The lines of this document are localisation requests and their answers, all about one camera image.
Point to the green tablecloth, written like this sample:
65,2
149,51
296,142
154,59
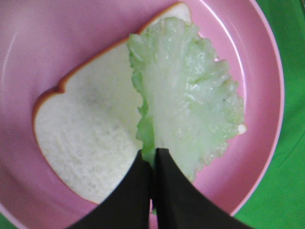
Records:
278,202

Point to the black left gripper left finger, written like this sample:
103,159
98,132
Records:
127,207

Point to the green lettuce leaf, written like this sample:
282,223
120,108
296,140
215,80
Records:
190,103

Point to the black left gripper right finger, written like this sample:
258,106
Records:
180,205

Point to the pink round plate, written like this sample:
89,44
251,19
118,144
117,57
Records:
42,40

